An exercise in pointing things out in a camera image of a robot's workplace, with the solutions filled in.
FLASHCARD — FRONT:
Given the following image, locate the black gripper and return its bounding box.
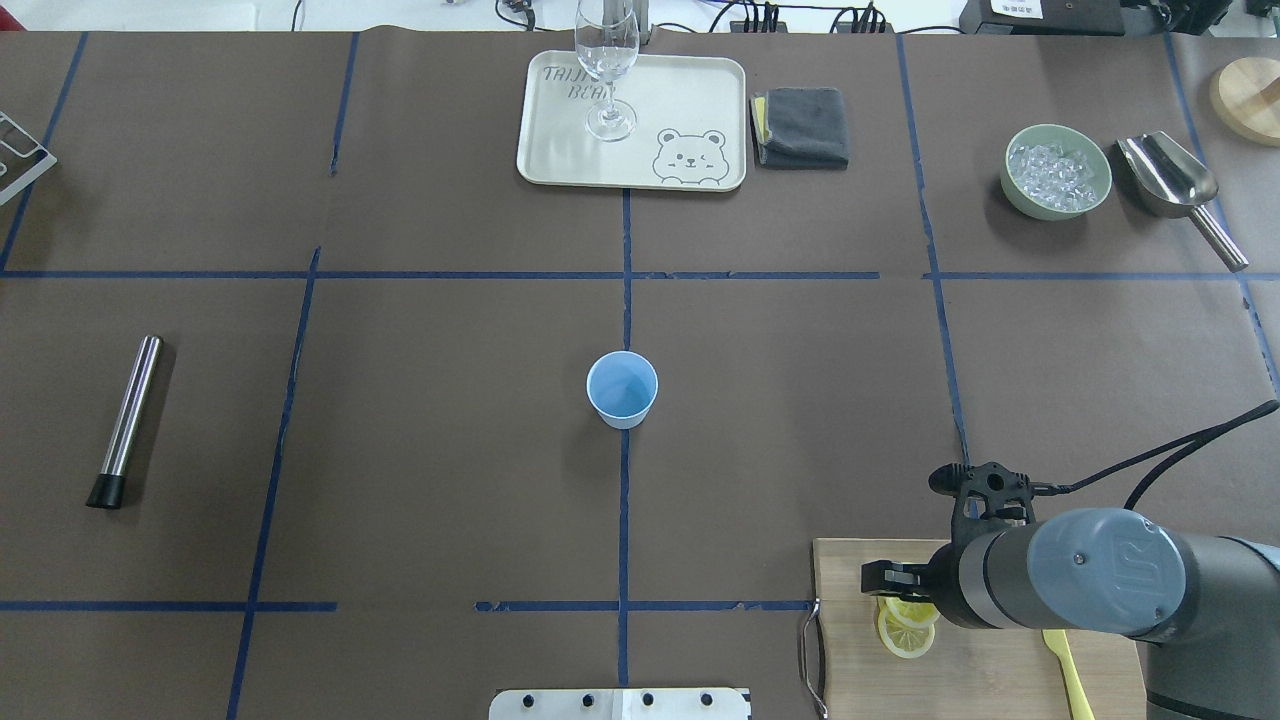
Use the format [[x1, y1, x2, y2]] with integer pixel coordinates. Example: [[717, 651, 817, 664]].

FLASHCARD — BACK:
[[861, 462, 1036, 601]]

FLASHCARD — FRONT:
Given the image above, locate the lemon slice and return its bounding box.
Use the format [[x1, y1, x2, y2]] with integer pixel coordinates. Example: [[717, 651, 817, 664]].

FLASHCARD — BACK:
[[876, 609, 936, 660], [879, 596, 941, 630]]

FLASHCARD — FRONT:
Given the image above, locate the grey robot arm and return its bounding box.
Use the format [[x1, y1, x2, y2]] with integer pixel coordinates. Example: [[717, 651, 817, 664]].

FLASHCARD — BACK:
[[860, 462, 1279, 719]]

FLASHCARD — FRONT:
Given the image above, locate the lemon slice on board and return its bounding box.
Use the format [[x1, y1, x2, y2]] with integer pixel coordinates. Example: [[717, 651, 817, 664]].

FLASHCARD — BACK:
[[876, 609, 936, 660]]

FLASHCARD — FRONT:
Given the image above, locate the blue paper cup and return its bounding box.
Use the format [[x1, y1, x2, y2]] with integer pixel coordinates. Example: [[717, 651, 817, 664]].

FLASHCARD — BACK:
[[585, 350, 660, 430]]

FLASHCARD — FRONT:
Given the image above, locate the bamboo cutting board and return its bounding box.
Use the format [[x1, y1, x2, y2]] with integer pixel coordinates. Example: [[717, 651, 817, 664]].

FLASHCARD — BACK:
[[799, 538, 1149, 720]]

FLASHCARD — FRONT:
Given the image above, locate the yellow plastic knife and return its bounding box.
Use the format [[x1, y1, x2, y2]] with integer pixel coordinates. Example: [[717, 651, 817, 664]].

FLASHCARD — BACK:
[[1041, 629, 1096, 720]]

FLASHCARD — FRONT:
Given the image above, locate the green bowl of ice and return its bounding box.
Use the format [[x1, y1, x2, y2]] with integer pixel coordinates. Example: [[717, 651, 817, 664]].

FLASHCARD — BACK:
[[998, 124, 1114, 222]]

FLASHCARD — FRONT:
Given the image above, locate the grey folded cloth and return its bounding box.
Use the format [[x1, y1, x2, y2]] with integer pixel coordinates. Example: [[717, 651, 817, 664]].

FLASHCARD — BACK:
[[750, 87, 851, 170]]

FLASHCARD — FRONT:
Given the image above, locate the cream bear tray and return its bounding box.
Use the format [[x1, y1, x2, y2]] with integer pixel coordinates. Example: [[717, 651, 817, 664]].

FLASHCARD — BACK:
[[516, 50, 750, 192]]

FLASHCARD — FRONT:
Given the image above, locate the steel ice scoop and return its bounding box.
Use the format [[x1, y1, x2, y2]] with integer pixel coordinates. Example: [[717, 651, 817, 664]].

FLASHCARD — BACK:
[[1116, 131, 1251, 273]]

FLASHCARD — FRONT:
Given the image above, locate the round wooden lid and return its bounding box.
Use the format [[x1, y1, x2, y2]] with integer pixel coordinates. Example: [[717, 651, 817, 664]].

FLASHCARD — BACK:
[[1210, 56, 1279, 149]]

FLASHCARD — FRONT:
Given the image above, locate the clear wine glass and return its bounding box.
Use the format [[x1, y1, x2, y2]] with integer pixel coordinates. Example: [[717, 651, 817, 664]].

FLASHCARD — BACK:
[[573, 1, 640, 143]]

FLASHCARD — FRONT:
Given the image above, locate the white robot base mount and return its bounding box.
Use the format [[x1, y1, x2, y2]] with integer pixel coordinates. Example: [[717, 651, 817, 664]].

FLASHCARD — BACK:
[[488, 687, 753, 719]]

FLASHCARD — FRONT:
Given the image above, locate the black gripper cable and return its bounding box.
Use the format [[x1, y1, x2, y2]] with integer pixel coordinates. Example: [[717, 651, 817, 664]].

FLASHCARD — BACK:
[[1036, 400, 1280, 512]]

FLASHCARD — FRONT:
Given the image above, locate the white wire cup rack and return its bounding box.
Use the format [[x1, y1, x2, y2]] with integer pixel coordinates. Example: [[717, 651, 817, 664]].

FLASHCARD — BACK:
[[0, 111, 58, 205]]

